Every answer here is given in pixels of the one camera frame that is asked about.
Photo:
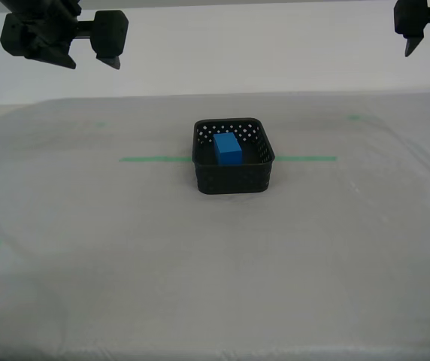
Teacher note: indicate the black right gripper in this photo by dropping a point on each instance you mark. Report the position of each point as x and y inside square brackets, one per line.
[410, 19]

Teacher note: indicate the blue rectangular block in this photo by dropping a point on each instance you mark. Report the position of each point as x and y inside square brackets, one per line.
[227, 150]

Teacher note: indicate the small green tape square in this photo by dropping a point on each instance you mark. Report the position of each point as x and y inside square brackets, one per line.
[101, 124]
[354, 117]

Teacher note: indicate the white table cloth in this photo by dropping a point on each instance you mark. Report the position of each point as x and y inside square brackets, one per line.
[215, 263]

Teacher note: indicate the black perforated plastic basket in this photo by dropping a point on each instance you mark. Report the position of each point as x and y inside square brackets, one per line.
[234, 180]

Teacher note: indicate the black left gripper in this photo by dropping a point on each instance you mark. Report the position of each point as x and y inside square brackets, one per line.
[49, 26]

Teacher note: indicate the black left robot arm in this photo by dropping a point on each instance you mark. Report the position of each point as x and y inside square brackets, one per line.
[38, 5]

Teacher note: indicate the long green tape strip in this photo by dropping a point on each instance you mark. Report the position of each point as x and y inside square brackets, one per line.
[305, 158]

